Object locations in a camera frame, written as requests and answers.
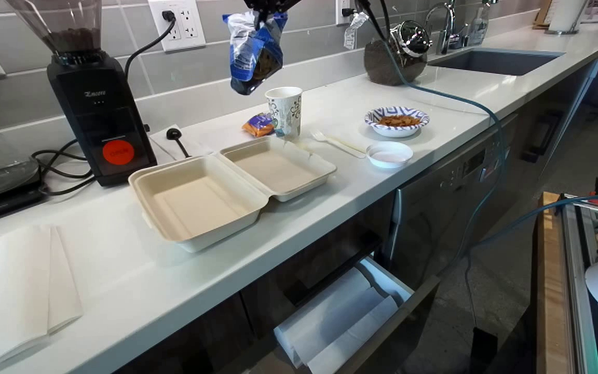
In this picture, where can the white plastic fork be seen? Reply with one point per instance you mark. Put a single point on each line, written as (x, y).
(340, 144)

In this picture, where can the black spoon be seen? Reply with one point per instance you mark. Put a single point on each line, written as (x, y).
(176, 138)

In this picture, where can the folded white cloth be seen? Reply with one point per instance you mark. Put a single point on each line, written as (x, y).
(16, 291)

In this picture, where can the wooden cutting board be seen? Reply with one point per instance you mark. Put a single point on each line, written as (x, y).
(541, 13)

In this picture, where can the white napkin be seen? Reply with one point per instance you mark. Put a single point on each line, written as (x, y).
(198, 145)

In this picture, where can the drawer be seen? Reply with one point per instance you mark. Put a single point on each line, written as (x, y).
(382, 337)

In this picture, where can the small white bowl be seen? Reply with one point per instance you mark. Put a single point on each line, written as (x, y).
(390, 155)

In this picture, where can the chrome tap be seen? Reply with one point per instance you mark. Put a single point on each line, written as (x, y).
(447, 26)

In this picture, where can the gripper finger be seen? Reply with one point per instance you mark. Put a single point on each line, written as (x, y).
(255, 4)
(281, 3)

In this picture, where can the orange snack packet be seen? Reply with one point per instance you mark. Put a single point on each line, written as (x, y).
(258, 125)

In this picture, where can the patterned paper cup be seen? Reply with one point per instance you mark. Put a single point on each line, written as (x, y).
(284, 111)

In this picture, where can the soap bottle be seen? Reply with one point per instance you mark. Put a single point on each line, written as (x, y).
(478, 26)

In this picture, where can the paper towel roll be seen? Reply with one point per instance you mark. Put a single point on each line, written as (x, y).
(566, 15)

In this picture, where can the white and blue snack packet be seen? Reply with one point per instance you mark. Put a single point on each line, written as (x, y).
(254, 57)

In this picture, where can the beige clamshell food pack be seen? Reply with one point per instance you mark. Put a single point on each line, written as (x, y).
(200, 202)

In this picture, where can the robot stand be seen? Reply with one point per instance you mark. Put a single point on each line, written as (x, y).
(563, 291)

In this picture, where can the black coffee grinder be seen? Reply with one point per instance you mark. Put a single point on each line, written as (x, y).
(99, 104)

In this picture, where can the white wall socket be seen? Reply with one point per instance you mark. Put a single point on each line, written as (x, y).
(182, 26)
(341, 10)

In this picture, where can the brown snacks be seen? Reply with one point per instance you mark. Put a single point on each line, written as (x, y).
(398, 120)

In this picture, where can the sink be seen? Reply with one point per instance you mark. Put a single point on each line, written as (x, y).
(496, 61)

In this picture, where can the blue patterned bowl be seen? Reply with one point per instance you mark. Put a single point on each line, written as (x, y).
(395, 130)

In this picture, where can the dark grey jar with chrome lid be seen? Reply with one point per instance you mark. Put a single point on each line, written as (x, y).
(392, 65)

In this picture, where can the black scale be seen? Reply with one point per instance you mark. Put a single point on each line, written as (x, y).
(3, 205)

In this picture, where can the dishwasher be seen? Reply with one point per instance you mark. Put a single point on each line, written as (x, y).
(444, 208)

